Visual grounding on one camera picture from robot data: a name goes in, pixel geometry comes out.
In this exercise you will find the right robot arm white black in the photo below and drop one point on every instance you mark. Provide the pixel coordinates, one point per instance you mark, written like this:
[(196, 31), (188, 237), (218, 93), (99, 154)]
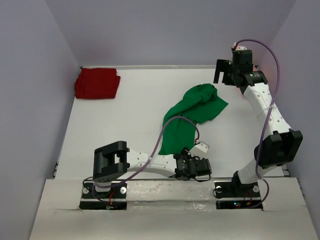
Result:
[(278, 144)]

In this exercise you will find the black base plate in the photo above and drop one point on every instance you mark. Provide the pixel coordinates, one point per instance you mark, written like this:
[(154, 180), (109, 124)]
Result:
[(113, 199), (232, 198)]

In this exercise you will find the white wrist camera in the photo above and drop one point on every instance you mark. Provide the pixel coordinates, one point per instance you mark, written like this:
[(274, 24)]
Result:
[(200, 148), (238, 48)]

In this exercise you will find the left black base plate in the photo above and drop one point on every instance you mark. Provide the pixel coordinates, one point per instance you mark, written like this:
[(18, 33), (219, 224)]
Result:
[(113, 199)]

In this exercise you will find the green t shirt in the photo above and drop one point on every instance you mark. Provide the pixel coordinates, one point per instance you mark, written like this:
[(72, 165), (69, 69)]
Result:
[(199, 104)]

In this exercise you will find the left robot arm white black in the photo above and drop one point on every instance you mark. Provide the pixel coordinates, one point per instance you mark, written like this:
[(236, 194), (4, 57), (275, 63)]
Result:
[(114, 160)]

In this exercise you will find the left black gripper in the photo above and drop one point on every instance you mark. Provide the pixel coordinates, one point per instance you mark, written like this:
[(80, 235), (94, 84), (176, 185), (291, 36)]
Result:
[(185, 152)]

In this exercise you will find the folded red t shirt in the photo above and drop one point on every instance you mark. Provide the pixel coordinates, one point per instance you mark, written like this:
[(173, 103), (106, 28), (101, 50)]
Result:
[(97, 84)]

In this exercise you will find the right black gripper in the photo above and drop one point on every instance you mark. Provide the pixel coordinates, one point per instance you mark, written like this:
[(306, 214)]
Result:
[(223, 65)]

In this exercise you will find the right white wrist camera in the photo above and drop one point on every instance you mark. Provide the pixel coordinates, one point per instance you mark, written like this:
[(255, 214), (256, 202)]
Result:
[(238, 48)]

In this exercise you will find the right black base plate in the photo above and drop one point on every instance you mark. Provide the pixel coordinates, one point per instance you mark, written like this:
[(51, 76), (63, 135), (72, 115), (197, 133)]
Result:
[(232, 198)]

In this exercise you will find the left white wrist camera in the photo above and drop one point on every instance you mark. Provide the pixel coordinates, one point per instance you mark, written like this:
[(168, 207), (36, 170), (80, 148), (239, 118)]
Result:
[(200, 148)]

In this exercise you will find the aluminium rail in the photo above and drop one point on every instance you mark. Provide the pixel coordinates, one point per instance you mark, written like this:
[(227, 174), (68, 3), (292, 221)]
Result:
[(243, 179)]

